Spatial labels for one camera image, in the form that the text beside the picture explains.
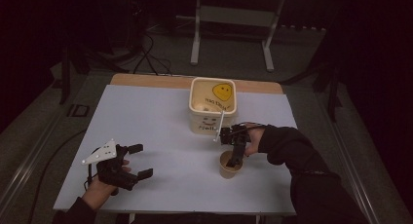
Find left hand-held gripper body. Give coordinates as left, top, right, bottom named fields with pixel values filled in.
left=81, top=138, right=140, bottom=192

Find brown paper cup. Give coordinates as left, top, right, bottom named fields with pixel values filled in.
left=218, top=149, right=244, bottom=180

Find white metal stand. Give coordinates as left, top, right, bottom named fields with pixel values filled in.
left=189, top=0, right=286, bottom=73

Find black floor cables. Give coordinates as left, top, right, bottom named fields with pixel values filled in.
left=131, top=32, right=173, bottom=76

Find black equipment tower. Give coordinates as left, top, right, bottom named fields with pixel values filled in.
left=128, top=0, right=145, bottom=50

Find cream square bin, yellow face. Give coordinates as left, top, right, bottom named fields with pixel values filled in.
left=188, top=76, right=238, bottom=135

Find black floor cable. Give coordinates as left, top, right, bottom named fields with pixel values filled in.
left=27, top=129, right=88, bottom=224

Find black stand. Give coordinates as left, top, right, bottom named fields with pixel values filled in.
left=57, top=45, right=92, bottom=105
left=311, top=64, right=344, bottom=123

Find black floor socket box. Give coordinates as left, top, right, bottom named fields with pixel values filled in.
left=66, top=103, right=91, bottom=119

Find person's right hand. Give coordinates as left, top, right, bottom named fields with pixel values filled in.
left=243, top=121, right=268, bottom=159

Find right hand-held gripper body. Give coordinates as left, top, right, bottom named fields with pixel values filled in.
left=212, top=110, right=252, bottom=154

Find metal floor rail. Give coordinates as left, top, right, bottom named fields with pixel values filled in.
left=0, top=110, right=66, bottom=215
left=324, top=120, right=381, bottom=224

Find white sheet table cover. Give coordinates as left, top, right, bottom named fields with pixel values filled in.
left=53, top=84, right=298, bottom=217

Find person's left hand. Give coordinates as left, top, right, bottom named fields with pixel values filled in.
left=81, top=179, right=121, bottom=212

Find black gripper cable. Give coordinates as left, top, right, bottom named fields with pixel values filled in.
left=83, top=165, right=98, bottom=191

